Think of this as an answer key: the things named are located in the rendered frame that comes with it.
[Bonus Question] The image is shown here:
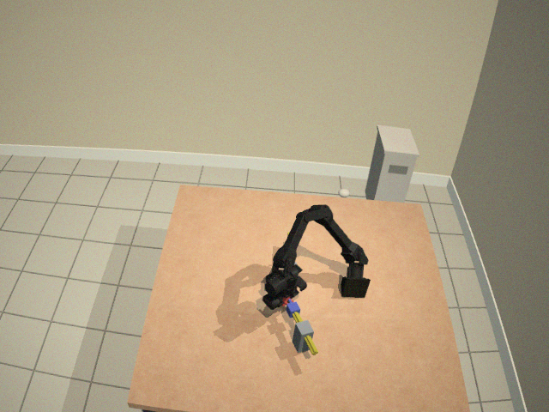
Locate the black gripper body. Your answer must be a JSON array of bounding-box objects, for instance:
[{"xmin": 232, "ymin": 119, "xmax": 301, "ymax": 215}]
[{"xmin": 262, "ymin": 276, "xmax": 307, "ymax": 310}]

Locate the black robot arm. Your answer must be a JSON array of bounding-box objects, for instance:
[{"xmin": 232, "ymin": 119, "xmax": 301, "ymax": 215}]
[{"xmin": 265, "ymin": 204, "xmax": 369, "ymax": 297}]

